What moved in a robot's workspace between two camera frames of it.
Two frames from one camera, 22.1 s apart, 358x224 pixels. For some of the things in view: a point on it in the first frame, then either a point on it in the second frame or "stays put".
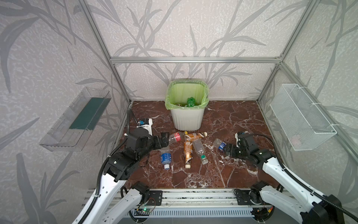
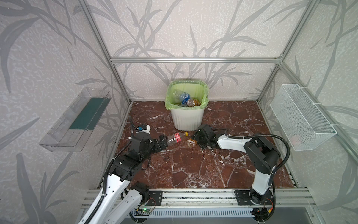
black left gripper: x=161 y=140 stays put
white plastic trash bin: x=188 y=119 stays put
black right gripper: x=231 y=150 to x=203 y=137
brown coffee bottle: x=188 y=152 to x=193 y=102
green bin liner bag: x=178 y=92 stays put
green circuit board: x=146 y=210 stays put
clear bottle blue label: x=166 y=156 to x=180 y=98
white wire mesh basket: x=306 y=127 stays put
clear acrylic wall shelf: x=71 y=130 stays put
